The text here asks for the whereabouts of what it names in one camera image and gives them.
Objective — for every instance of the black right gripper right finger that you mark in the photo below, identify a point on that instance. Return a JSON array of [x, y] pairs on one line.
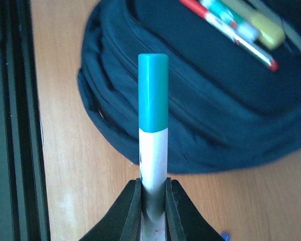
[[183, 220]]

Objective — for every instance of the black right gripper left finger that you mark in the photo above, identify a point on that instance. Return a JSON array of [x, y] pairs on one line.
[[122, 221]]

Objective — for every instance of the navy blue student backpack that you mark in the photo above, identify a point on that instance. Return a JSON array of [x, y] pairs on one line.
[[226, 109]]

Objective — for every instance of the green capped marker pen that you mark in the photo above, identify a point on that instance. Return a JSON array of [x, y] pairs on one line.
[[153, 78]]

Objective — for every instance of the yellow highlighter pen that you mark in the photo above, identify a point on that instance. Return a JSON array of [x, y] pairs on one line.
[[271, 35]]

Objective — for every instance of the red capped marker pen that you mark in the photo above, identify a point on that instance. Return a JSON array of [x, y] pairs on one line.
[[230, 33]]

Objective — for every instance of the green label glue stick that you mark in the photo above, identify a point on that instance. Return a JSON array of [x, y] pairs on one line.
[[231, 18]]

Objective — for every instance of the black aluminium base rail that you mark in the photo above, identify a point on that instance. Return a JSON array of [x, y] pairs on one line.
[[23, 195]]

